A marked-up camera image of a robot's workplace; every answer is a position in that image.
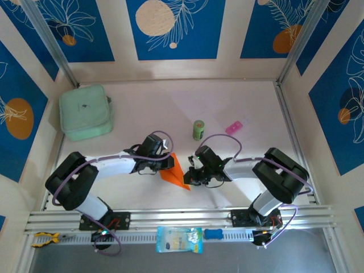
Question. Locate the orange cloth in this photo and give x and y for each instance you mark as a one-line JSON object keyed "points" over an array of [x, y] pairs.
{"points": [[176, 175]]}

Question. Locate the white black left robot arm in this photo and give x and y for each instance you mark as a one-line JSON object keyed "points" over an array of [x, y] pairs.
{"points": [[71, 182]]}

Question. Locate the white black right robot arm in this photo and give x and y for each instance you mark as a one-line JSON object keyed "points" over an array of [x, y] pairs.
{"points": [[281, 176]]}

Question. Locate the green cylindrical can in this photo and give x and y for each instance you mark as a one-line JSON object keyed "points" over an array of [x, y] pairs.
{"points": [[198, 130]]}

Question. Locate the pink plastic pill box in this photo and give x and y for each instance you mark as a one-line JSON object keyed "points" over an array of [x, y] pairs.
{"points": [[233, 127]]}

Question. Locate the blue bone-shaped eraser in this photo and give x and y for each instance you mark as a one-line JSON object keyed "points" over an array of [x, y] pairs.
{"points": [[213, 234]]}

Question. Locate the blue wet wipes packet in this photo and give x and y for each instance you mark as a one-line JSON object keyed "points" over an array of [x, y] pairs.
{"points": [[179, 240]]}

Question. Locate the clear plastic strip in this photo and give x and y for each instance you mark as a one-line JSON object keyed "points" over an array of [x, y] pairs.
{"points": [[247, 119]]}

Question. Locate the mint green zipper pouch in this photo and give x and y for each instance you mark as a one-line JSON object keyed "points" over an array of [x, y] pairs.
{"points": [[85, 112]]}

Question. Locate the yellow black pliers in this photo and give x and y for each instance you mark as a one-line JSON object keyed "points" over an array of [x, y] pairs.
{"points": [[45, 238]]}

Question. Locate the aluminium front rail frame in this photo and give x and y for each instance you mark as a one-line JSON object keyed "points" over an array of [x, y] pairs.
{"points": [[176, 217]]}

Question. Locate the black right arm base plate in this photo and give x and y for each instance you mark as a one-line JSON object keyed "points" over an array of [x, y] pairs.
{"points": [[240, 217]]}

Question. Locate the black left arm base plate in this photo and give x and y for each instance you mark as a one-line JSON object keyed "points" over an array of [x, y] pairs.
{"points": [[122, 220]]}

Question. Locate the aluminium side rail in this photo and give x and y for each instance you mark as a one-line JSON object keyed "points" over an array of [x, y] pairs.
{"points": [[293, 133]]}

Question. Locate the aluminium corner post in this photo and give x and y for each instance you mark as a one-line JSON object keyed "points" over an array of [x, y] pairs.
{"points": [[301, 42], [51, 42]]}

